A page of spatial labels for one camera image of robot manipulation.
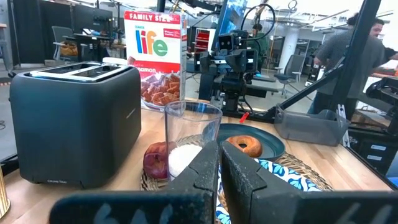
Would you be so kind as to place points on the round woven straw placemat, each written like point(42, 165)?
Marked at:
point(311, 179)

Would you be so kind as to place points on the grey office chair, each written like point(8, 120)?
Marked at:
point(60, 40)
point(290, 70)

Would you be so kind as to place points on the person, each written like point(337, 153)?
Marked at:
point(335, 53)
point(261, 43)

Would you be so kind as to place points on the blue white patterned paper bowl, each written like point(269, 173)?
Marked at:
point(280, 174)

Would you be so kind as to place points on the blue lit screen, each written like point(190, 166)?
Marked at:
point(231, 15)

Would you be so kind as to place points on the red clip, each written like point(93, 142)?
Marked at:
point(244, 117)

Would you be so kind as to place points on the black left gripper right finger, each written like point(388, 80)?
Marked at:
point(248, 193)

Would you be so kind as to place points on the grey plastic bin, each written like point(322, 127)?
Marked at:
point(311, 127)

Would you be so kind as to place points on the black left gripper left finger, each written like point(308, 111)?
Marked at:
point(192, 193)

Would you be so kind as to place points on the brown bagel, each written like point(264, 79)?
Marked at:
point(252, 147)

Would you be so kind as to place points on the black drawer cabinet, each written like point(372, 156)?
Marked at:
point(373, 152)

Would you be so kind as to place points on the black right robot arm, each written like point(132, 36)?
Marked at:
point(231, 90)

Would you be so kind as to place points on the black two-slot toaster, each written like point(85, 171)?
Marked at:
point(74, 124)

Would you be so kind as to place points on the red apple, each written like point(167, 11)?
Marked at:
point(155, 161)

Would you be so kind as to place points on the red white cereal box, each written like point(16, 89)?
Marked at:
point(155, 71)

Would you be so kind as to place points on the clear glass with white rice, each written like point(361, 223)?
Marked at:
point(186, 124)

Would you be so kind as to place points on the dark teal plate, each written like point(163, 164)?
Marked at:
point(270, 144)

